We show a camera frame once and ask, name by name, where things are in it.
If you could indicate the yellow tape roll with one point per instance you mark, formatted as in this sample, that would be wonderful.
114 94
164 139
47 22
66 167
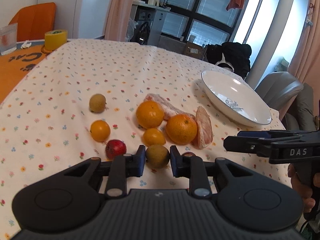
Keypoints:
55 38

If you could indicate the right hand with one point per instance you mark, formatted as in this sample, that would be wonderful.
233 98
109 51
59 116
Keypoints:
304 191

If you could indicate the white ceramic plate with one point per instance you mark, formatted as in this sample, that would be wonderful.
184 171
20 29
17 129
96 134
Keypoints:
235 99

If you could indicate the cardboard box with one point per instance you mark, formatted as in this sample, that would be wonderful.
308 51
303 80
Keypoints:
195 51

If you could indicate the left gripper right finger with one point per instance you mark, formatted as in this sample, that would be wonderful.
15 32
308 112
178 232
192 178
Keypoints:
192 168

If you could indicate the orange cat placemat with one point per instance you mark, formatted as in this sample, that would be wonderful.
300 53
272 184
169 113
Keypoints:
16 65

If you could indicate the pink curtain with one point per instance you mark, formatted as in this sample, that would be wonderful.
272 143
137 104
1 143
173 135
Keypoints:
117 20

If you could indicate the orange chair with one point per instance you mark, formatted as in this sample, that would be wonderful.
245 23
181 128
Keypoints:
34 21

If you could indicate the grey cabinet counter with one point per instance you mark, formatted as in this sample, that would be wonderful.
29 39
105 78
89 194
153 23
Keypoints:
158 22

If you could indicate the clear glass of water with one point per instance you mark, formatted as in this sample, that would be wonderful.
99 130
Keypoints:
8 39

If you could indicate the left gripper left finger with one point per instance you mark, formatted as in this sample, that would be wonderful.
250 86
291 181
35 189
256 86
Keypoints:
123 167

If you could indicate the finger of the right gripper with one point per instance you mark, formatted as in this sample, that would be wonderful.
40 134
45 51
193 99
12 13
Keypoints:
250 146
260 133

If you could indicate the small orange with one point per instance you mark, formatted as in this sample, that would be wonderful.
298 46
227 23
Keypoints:
100 130
153 136

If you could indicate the grey chair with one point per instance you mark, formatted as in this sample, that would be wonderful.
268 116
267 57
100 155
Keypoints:
278 88

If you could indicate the large orange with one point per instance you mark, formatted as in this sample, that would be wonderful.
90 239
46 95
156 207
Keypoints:
149 114
181 129

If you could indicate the peeled pomelo segment long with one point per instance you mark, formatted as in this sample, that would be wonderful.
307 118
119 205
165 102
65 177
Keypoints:
169 109

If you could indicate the brown kiwi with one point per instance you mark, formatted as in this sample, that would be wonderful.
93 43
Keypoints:
97 103
157 156

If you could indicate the dark red fruit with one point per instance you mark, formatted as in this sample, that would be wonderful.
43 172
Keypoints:
188 154

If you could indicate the floral white tablecloth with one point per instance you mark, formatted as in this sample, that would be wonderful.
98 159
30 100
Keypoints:
45 120

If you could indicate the black and white garment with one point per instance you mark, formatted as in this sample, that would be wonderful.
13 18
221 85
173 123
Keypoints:
232 56

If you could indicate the red small apple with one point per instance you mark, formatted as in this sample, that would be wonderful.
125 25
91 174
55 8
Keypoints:
115 148

